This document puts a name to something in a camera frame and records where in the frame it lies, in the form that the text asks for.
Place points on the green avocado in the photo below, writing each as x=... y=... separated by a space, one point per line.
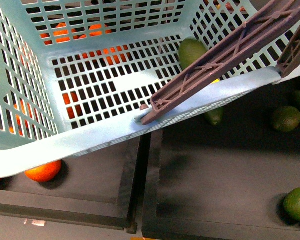
x=214 y=117
x=190 y=50
x=285 y=119
x=291 y=204

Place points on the light blue plastic basket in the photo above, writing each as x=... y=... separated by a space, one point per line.
x=77 y=76

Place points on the brown basket handle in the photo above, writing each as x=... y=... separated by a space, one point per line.
x=269 y=23

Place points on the green avocado under basket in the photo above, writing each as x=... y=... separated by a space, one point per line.
x=214 y=117

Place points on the black produce tray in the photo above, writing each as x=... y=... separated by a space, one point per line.
x=224 y=182

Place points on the black tray left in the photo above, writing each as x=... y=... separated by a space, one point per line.
x=99 y=189

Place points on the orange tangerine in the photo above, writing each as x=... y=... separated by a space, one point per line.
x=44 y=173

